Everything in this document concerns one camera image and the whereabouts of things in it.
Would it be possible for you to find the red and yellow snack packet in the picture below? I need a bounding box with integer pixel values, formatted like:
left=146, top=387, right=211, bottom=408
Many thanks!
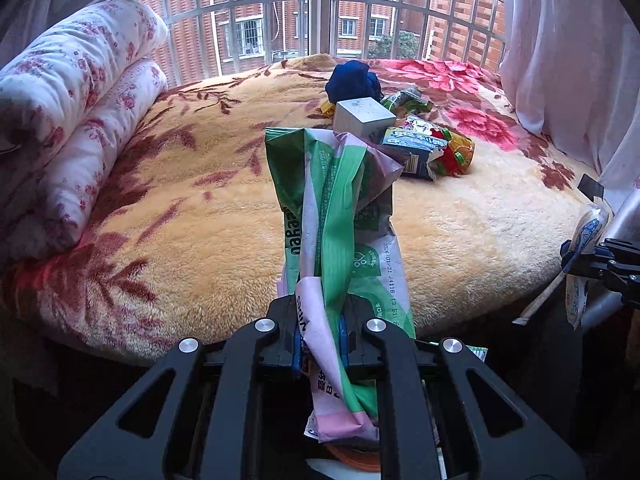
left=404, top=115, right=476, bottom=177

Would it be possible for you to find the crumpled blue cloth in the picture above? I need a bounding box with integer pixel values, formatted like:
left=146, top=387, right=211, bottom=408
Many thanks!
left=325, top=60, right=384, bottom=106

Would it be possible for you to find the rolled floral quilt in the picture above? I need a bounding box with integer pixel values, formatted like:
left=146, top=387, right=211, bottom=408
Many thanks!
left=0, top=0, right=170, bottom=157
left=0, top=57, right=169, bottom=262

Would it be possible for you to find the green and pink plastic bag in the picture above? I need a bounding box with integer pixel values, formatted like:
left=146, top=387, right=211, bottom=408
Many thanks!
left=264, top=127, right=416, bottom=445

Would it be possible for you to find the grey window post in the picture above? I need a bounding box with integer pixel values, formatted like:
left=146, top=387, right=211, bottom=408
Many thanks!
left=307, top=0, right=334, bottom=57

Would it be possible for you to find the floral plush blanket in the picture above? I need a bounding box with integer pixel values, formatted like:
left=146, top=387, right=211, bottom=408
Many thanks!
left=0, top=55, right=601, bottom=367

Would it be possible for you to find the orange bin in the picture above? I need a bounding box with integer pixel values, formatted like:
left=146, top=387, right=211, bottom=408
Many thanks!
left=326, top=441, right=385, bottom=474

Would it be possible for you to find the blue snack packet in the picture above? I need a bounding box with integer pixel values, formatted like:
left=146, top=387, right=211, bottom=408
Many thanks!
left=381, top=127, right=449, bottom=181

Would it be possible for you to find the white box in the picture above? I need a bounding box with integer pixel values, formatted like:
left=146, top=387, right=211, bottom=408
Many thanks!
left=332, top=96, right=398, bottom=144

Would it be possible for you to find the light wooden stick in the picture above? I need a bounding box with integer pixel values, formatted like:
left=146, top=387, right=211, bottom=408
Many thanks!
left=512, top=270, right=565, bottom=326

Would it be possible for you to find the white and blue packet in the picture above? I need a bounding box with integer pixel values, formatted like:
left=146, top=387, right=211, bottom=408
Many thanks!
left=564, top=197, right=614, bottom=332

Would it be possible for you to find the green snack wrapper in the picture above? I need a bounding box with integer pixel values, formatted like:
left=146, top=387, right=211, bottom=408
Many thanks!
left=380, top=87, right=435, bottom=117

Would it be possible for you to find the white sheer curtain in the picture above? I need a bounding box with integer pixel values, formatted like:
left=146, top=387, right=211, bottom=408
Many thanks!
left=499, top=0, right=640, bottom=202

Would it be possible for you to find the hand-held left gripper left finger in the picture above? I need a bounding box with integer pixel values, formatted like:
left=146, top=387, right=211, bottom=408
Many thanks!
left=56, top=296, right=307, bottom=480

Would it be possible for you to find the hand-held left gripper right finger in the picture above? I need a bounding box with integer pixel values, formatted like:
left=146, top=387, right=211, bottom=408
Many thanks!
left=339, top=292, right=586, bottom=480

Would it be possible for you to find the white window guard rail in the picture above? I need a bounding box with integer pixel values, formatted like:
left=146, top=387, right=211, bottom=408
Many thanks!
left=114, top=0, right=507, bottom=87

